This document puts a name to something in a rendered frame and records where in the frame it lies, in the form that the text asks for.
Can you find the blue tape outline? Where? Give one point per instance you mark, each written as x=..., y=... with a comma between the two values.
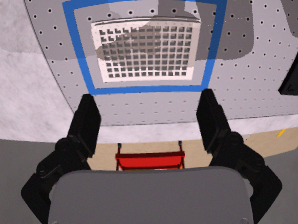
x=68, y=8

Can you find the white well plate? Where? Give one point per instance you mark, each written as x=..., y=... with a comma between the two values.
x=160, y=62

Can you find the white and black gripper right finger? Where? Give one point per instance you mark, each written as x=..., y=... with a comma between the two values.
x=231, y=152

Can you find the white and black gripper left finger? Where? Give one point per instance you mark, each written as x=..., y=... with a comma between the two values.
x=70, y=154

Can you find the grey perforated base plate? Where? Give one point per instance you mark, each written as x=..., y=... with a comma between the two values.
x=258, y=45

